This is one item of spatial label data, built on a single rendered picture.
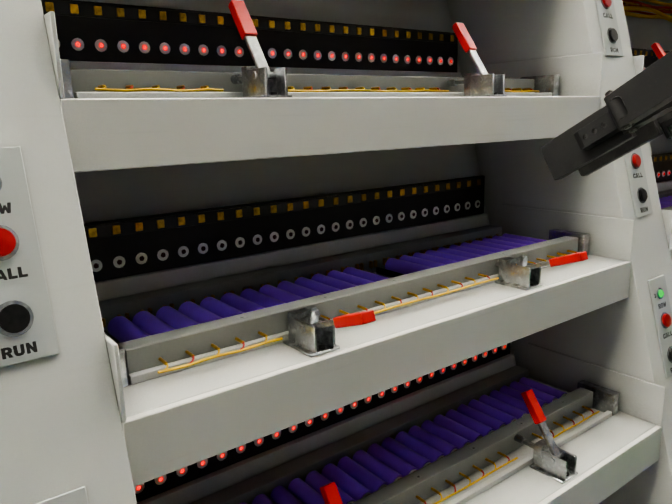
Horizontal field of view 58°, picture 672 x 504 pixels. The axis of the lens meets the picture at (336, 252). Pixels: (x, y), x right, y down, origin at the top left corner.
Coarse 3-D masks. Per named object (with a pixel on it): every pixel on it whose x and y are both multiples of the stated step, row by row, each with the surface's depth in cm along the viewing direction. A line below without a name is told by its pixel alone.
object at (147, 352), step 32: (480, 256) 66; (512, 256) 67; (544, 256) 71; (352, 288) 55; (384, 288) 56; (416, 288) 59; (448, 288) 59; (224, 320) 48; (256, 320) 48; (128, 352) 42; (160, 352) 44; (192, 352) 45
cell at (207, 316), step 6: (180, 306) 54; (186, 306) 53; (192, 306) 53; (198, 306) 53; (186, 312) 53; (192, 312) 52; (198, 312) 51; (204, 312) 51; (210, 312) 51; (192, 318) 51; (198, 318) 51; (204, 318) 50; (210, 318) 50; (216, 318) 49
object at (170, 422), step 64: (256, 256) 63; (320, 256) 68; (384, 320) 54; (448, 320) 54; (512, 320) 59; (128, 384) 42; (192, 384) 42; (256, 384) 42; (320, 384) 46; (384, 384) 50; (128, 448) 37; (192, 448) 40
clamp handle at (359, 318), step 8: (312, 312) 47; (360, 312) 42; (368, 312) 42; (312, 320) 47; (328, 320) 46; (336, 320) 44; (344, 320) 43; (352, 320) 42; (360, 320) 41; (368, 320) 42
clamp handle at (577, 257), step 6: (582, 252) 57; (522, 258) 62; (552, 258) 60; (558, 258) 59; (564, 258) 58; (570, 258) 58; (576, 258) 57; (582, 258) 57; (522, 264) 63; (534, 264) 61; (540, 264) 61; (546, 264) 60; (552, 264) 59; (558, 264) 59; (564, 264) 58
